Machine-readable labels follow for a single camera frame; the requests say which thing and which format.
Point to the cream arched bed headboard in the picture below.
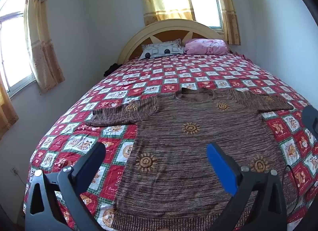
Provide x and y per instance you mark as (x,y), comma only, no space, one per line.
(171,26)

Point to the brown knitted sweater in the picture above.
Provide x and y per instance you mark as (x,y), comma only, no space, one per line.
(188,151)

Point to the white pillow with black spots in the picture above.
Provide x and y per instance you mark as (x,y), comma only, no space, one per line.
(161,49)

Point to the dark cloth beside bed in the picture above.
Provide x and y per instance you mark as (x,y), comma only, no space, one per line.
(112,70)

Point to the side window with metal frame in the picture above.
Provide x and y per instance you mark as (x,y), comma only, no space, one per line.
(15,54)

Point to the red checkered printed blanket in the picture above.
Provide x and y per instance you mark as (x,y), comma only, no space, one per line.
(161,77)

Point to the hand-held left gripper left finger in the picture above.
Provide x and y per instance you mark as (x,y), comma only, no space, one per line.
(93,157)

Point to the white wall outlet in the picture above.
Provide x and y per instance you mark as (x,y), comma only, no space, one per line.
(14,171)

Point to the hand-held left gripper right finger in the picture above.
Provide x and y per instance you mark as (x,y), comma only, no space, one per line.
(221,166)

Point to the pink pillow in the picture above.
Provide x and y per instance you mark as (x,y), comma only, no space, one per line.
(206,46)

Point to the window behind the headboard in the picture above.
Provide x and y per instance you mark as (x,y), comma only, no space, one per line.
(206,4)

